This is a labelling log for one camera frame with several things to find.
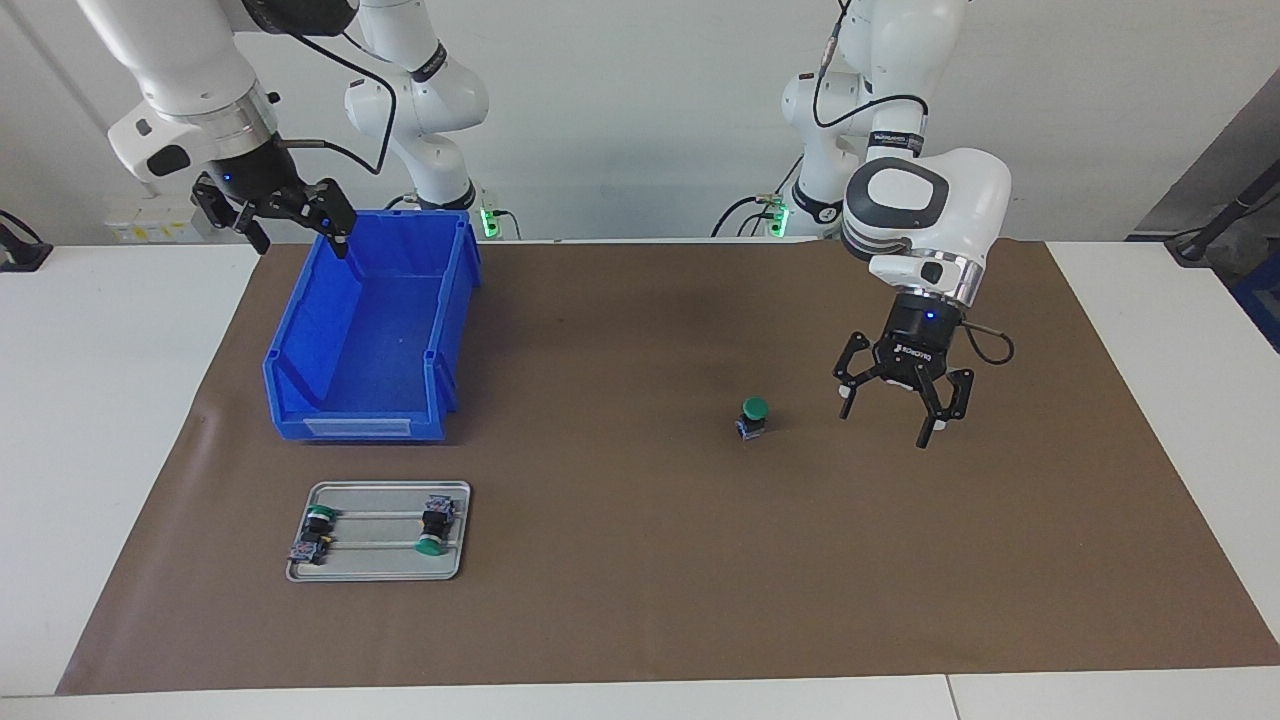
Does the black base cable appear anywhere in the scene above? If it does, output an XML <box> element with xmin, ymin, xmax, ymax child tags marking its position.
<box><xmin>712</xmin><ymin>150</ymin><xmax>806</xmax><ymax>238</ymax></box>

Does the grey metal tray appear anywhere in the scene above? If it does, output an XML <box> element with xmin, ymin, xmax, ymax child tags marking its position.
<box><xmin>286</xmin><ymin>481</ymin><xmax>472</xmax><ymax>583</ymax></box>

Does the blue crate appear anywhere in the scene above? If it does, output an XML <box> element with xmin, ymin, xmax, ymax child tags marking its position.
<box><xmin>1232</xmin><ymin>250</ymin><xmax>1280</xmax><ymax>353</ymax></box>

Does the black table clamp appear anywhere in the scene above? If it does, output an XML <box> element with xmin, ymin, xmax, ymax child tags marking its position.
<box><xmin>0</xmin><ymin>208</ymin><xmax>53</xmax><ymax>273</ymax></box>

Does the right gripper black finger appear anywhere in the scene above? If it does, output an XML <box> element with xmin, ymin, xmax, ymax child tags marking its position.
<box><xmin>265</xmin><ymin>180</ymin><xmax>358</xmax><ymax>259</ymax></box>
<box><xmin>192</xmin><ymin>175</ymin><xmax>271</xmax><ymax>255</ymax></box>

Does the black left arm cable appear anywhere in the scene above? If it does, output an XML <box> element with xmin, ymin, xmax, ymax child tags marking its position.
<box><xmin>812</xmin><ymin>0</ymin><xmax>1016</xmax><ymax>367</ymax></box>

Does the blue plastic storage bin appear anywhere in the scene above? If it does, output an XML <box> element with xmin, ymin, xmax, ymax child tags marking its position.
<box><xmin>262</xmin><ymin>208</ymin><xmax>483</xmax><ymax>443</ymax></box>

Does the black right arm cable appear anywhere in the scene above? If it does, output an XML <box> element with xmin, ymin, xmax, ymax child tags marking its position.
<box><xmin>275</xmin><ymin>25</ymin><xmax>399</xmax><ymax>179</ymax></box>

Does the black stand with pole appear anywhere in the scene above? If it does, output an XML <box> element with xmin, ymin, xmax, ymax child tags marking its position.
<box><xmin>1165</xmin><ymin>160</ymin><xmax>1280</xmax><ymax>267</ymax></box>

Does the brown table mat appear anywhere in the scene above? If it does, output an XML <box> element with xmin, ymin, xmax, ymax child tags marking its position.
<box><xmin>55</xmin><ymin>238</ymin><xmax>1280</xmax><ymax>696</ymax></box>

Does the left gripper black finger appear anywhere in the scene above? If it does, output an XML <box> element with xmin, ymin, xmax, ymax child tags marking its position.
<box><xmin>917</xmin><ymin>370</ymin><xmax>976</xmax><ymax>449</ymax></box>
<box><xmin>832</xmin><ymin>333</ymin><xmax>881</xmax><ymax>419</ymax></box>

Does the green lit base connector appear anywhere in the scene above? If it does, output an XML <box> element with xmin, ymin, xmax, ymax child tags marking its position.
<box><xmin>752</xmin><ymin>192</ymin><xmax>793</xmax><ymax>239</ymax></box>
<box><xmin>476</xmin><ymin>188</ymin><xmax>521</xmax><ymax>241</ymax></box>

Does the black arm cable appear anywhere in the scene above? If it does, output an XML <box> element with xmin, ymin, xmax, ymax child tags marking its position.
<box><xmin>275</xmin><ymin>25</ymin><xmax>399</xmax><ymax>179</ymax></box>
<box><xmin>812</xmin><ymin>0</ymin><xmax>1016</xmax><ymax>367</ymax></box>

